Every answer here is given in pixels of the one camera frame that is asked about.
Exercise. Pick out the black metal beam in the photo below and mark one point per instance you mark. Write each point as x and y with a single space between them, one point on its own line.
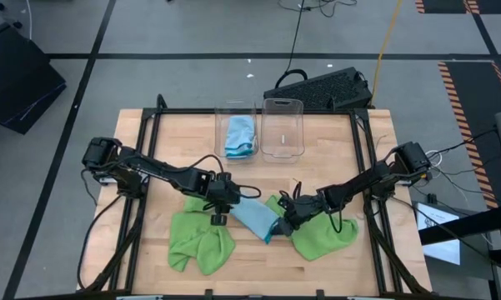
462 227

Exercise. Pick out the green microfiber towel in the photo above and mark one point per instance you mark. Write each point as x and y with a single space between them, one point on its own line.
325 237
196 205
196 241

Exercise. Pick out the light blue microfiber towel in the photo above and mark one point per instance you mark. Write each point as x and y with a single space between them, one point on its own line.
254 216
239 133

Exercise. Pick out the black floor platform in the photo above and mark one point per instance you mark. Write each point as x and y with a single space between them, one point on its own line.
16 79

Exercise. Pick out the black metal table frame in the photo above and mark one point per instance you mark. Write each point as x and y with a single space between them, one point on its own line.
179 111

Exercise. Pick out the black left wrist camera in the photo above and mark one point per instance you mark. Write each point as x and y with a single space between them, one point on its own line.
218 219

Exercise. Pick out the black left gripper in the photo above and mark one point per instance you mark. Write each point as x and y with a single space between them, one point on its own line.
225 189

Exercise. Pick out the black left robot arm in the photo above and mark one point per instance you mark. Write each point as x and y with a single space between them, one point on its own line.
162 171

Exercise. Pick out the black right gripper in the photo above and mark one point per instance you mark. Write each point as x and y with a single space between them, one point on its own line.
304 208

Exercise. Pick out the black perforated computer tower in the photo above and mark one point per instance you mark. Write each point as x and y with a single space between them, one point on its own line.
317 89

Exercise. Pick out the small black edge bracket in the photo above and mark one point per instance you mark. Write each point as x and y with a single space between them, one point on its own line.
208 293
320 293

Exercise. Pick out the silver aluminium extrusion bar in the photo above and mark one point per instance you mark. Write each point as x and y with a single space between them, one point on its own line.
371 297
139 297

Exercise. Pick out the black hazard striped mat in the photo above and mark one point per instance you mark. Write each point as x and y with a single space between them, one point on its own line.
446 5
475 116

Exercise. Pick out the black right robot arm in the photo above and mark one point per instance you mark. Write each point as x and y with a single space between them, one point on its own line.
358 183

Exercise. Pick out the clear plastic bin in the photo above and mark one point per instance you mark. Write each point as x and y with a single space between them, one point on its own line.
282 129
221 125

